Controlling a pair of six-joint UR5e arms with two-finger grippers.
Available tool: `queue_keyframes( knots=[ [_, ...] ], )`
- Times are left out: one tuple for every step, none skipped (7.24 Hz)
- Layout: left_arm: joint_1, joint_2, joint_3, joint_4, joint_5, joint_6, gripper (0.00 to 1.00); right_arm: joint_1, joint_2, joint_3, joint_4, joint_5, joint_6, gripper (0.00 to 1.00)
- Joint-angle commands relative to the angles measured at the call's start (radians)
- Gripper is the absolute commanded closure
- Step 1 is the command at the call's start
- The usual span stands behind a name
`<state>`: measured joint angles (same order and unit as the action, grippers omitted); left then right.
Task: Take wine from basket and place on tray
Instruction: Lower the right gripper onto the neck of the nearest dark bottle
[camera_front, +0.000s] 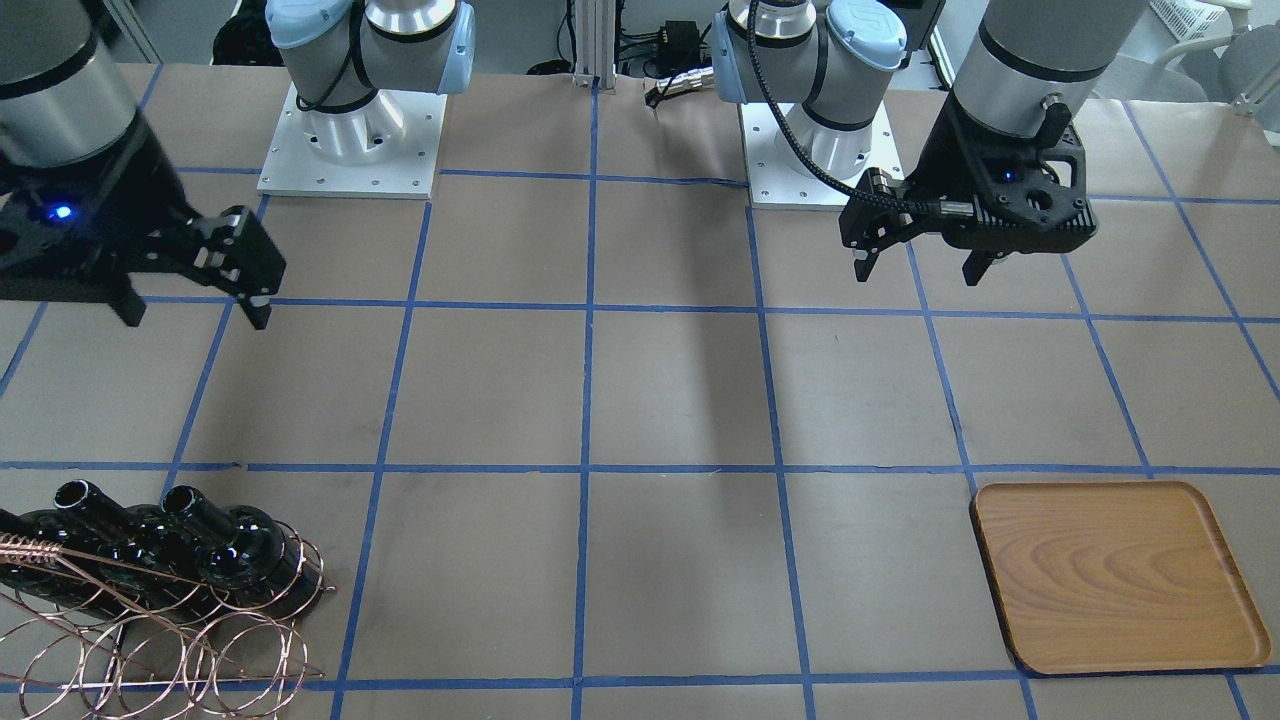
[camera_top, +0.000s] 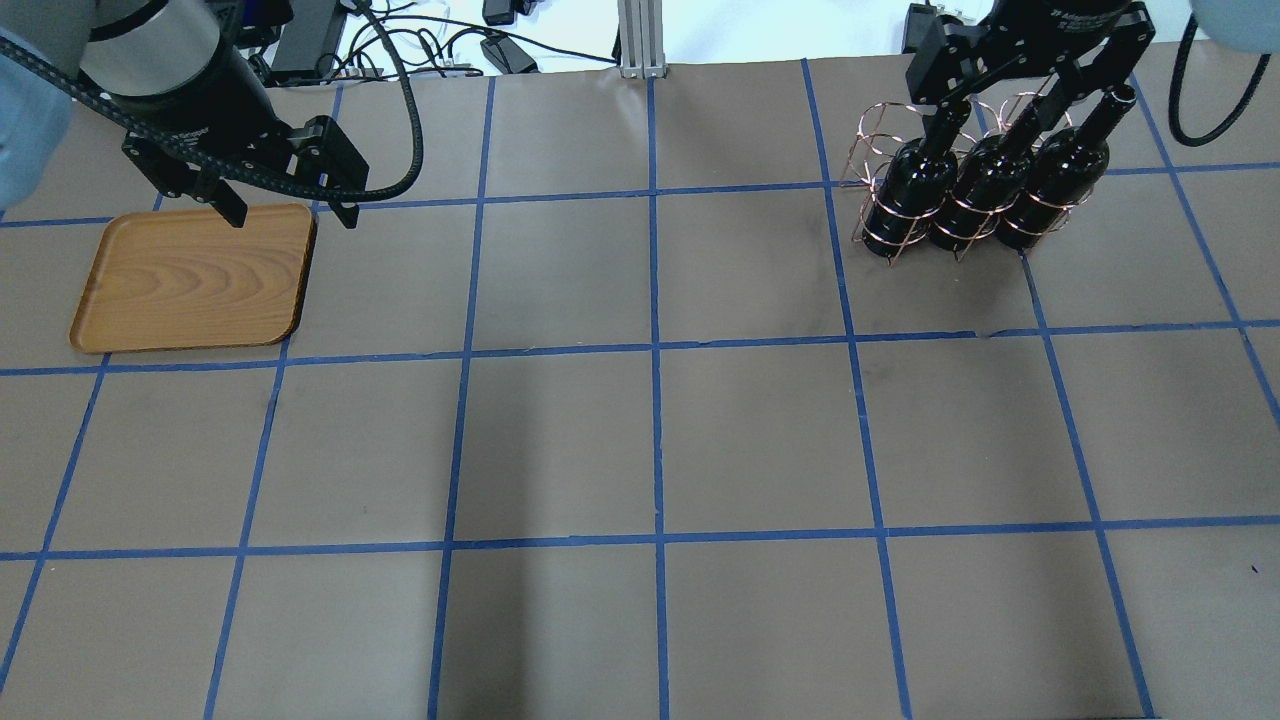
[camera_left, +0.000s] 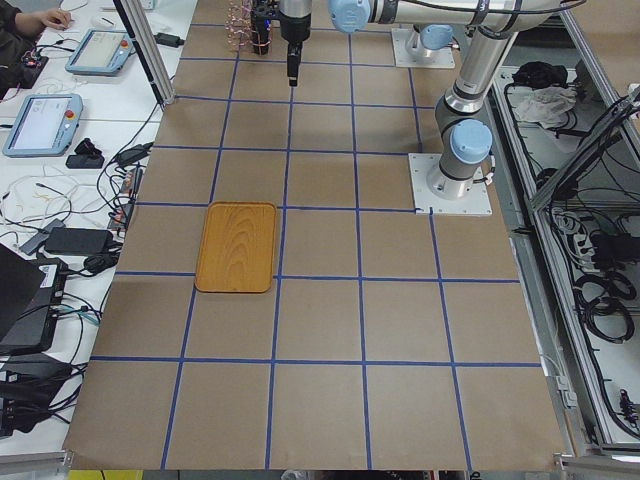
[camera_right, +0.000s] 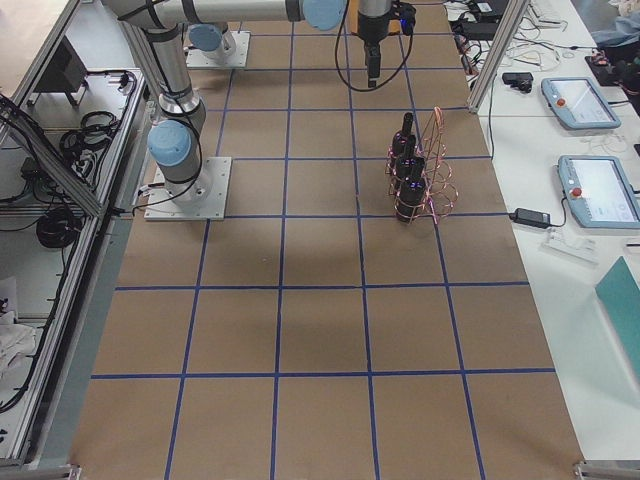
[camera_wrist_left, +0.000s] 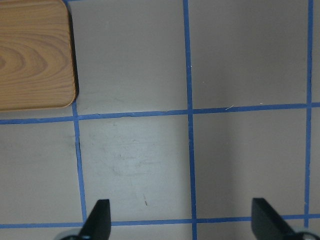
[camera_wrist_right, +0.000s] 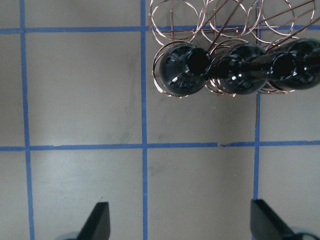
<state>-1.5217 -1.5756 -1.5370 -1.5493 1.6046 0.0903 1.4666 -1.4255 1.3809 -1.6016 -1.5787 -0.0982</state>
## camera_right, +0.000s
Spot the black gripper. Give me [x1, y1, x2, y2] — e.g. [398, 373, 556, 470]
[357, 0, 416, 88]

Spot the dark wine bottle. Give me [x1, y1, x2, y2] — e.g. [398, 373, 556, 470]
[395, 134, 416, 182]
[389, 112, 414, 159]
[395, 157, 426, 223]

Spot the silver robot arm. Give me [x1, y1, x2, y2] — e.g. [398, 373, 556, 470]
[188, 23, 237, 64]
[105, 0, 416, 118]

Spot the black handheld device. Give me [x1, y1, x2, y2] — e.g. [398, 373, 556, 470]
[501, 72, 533, 94]

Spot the far teach pendant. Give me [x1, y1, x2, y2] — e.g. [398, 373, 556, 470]
[541, 77, 621, 130]

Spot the teach pendant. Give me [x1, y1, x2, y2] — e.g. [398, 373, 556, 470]
[557, 155, 639, 230]
[541, 77, 621, 130]

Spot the black power adapter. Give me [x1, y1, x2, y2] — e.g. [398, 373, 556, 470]
[509, 208, 551, 229]

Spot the near teach pendant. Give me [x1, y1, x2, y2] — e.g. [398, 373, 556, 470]
[557, 155, 639, 230]

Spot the clear acrylic stand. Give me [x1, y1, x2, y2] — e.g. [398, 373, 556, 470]
[542, 228, 599, 265]

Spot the teal board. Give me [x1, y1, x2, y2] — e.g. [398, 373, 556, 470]
[595, 257, 640, 376]

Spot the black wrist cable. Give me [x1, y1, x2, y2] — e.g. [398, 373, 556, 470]
[334, 14, 417, 92]

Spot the copper wire bottle basket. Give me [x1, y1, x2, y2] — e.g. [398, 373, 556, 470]
[385, 107, 459, 223]

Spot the aluminium frame post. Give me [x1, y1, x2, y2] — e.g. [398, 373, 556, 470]
[467, 0, 530, 114]

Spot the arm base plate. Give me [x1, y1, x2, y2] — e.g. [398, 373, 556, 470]
[186, 25, 251, 70]
[144, 157, 232, 221]

